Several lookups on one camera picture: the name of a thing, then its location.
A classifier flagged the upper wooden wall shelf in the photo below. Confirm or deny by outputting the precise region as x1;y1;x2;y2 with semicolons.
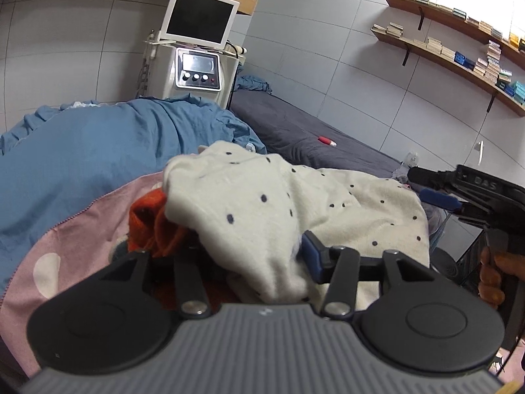
385;0;524;69

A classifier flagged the orange folded sweater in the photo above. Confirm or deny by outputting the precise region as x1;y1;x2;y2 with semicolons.
127;188;190;258

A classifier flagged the right hand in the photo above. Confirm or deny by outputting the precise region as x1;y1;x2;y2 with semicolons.
478;246;525;309

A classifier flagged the white machine with monitor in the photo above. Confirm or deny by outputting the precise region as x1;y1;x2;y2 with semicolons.
136;0;246;109

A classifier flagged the white gooseneck lamp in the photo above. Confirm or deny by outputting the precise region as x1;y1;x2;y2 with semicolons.
473;141;485;166

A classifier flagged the wooden wall shelf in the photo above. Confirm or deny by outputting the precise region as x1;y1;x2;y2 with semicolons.
371;27;524;118
385;0;524;69

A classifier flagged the dark grey side bed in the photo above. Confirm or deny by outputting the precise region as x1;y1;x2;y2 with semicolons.
230;90;400;178

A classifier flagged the blue quilt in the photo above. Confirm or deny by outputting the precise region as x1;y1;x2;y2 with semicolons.
1;94;266;288

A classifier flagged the pink dotted bed blanket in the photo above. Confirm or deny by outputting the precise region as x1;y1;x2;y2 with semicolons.
1;173;162;376

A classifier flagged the blue clothing on bed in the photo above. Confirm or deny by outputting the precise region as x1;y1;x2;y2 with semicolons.
234;75;272;94

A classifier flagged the lower wooden wall shelf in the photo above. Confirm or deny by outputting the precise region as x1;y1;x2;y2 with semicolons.
371;27;524;118

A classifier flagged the red small object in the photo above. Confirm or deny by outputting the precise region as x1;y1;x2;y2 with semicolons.
318;136;337;147

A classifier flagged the cream polka dot garment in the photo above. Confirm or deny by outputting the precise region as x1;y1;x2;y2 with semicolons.
162;142;430;304

